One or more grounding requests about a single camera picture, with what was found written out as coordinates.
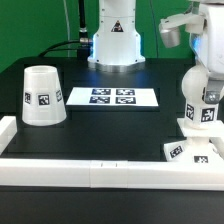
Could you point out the white front fence rail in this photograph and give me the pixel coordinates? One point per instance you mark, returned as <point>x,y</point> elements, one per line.
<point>111,174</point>

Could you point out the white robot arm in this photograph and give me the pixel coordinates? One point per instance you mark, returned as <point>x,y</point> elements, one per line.
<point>117,45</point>

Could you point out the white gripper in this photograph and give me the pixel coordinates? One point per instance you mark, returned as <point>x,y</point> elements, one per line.
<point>204,21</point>

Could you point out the white lamp bulb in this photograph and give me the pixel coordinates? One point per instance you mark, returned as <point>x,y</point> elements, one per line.
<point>198,114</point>

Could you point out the white lamp shade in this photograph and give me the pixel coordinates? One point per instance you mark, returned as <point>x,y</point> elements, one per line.
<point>43,103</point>

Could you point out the white fence rail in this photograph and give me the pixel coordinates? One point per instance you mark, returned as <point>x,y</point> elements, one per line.
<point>8,129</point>
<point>111,174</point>

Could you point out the white left fence rail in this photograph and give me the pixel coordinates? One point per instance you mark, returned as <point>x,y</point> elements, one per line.
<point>8,129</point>

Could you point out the white marker sheet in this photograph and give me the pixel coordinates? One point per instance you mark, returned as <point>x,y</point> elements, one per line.
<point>140,97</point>

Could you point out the white lamp base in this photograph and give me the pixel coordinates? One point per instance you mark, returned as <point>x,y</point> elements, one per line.
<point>201,145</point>

